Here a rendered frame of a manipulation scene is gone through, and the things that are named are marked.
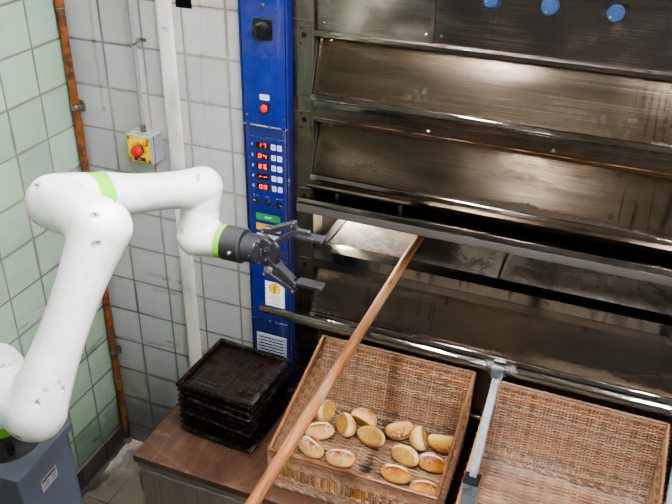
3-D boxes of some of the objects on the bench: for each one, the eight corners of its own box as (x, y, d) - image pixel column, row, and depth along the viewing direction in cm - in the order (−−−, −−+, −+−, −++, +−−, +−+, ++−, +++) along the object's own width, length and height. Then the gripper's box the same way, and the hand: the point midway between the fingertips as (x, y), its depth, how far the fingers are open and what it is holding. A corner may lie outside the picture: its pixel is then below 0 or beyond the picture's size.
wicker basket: (320, 392, 292) (321, 331, 278) (470, 432, 275) (479, 369, 261) (264, 485, 253) (262, 420, 239) (435, 538, 236) (443, 471, 222)
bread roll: (374, 434, 273) (371, 423, 268) (350, 421, 278) (347, 411, 273) (382, 422, 276) (380, 411, 271) (359, 410, 281) (356, 399, 276)
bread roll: (414, 441, 271) (417, 433, 266) (386, 445, 270) (388, 437, 264) (410, 426, 274) (413, 418, 269) (382, 430, 273) (385, 422, 267)
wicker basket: (482, 438, 273) (491, 375, 259) (653, 485, 256) (673, 421, 242) (446, 545, 234) (454, 478, 220) (645, 610, 217) (669, 542, 202)
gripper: (251, 197, 199) (329, 213, 193) (254, 280, 212) (328, 298, 205) (237, 209, 193) (317, 226, 187) (241, 294, 206) (317, 313, 199)
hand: (319, 263), depth 196 cm, fingers open, 13 cm apart
